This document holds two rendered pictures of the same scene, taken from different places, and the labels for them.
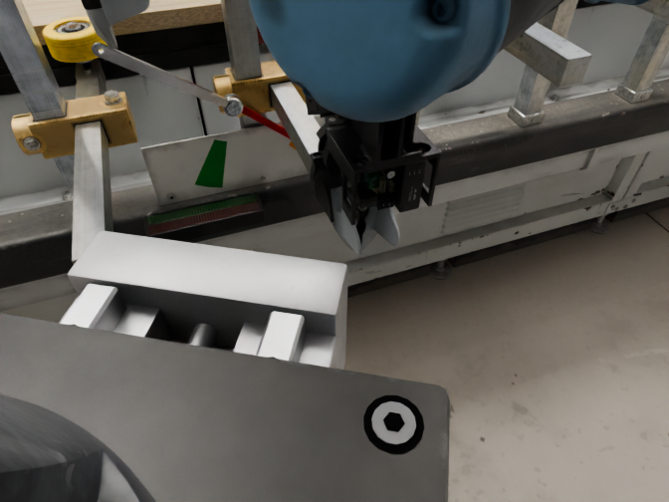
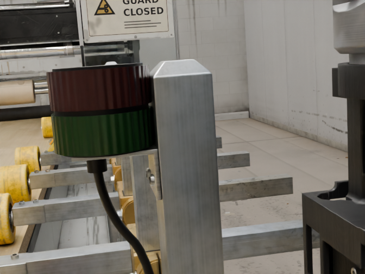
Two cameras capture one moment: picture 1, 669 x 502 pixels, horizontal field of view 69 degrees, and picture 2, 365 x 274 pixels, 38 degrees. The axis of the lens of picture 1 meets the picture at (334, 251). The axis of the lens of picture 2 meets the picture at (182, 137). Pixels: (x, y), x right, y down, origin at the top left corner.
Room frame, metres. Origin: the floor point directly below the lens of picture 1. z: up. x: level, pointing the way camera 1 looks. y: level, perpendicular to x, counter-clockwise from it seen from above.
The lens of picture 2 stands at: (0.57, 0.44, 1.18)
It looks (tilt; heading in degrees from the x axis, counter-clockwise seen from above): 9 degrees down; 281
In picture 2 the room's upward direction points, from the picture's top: 4 degrees counter-clockwise
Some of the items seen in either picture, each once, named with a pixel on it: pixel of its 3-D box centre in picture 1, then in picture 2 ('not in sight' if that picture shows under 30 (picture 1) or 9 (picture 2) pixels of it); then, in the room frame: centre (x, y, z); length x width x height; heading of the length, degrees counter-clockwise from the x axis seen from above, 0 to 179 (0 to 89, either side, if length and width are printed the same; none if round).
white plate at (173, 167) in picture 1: (240, 160); not in sight; (0.60, 0.14, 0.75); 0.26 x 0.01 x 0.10; 110
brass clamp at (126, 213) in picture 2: not in sight; (134, 203); (0.81, -0.37, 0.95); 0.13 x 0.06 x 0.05; 110
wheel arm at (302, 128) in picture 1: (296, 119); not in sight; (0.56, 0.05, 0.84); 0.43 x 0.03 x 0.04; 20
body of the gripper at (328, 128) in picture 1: (375, 129); not in sight; (0.33, -0.03, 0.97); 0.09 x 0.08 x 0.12; 20
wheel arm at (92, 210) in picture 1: (93, 146); not in sight; (0.51, 0.30, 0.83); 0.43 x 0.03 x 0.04; 20
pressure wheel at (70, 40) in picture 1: (86, 63); not in sight; (0.70, 0.37, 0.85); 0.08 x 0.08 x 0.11
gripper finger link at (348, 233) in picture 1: (351, 230); not in sight; (0.33, -0.02, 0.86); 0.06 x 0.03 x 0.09; 20
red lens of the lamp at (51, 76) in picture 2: not in sight; (99, 87); (0.68, 0.14, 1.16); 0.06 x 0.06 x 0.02
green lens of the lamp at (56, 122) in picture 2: not in sight; (103, 128); (0.68, 0.14, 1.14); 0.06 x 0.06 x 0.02
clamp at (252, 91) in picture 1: (264, 86); not in sight; (0.64, 0.10, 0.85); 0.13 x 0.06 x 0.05; 110
